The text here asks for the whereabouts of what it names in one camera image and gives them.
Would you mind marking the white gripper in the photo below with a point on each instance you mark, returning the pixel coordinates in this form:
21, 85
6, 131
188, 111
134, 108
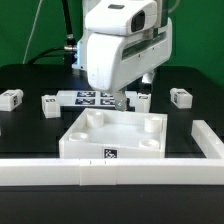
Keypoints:
113, 61

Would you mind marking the white square tabletop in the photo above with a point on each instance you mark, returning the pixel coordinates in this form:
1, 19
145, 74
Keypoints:
110, 134

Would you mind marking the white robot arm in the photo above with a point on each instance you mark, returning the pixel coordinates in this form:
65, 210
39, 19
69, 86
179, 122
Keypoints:
88, 5

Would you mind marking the white marker base plate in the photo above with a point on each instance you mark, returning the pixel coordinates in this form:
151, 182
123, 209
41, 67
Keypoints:
72, 98

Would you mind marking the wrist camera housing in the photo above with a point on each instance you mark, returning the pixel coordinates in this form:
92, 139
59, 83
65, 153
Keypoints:
122, 17

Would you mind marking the white right fence wall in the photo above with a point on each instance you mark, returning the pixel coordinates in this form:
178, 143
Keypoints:
207, 140

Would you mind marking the white fence wall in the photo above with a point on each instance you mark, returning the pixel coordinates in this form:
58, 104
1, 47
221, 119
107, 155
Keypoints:
28, 172
207, 140

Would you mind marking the white front fence wall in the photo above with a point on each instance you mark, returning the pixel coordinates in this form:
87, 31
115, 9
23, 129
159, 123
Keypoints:
28, 172

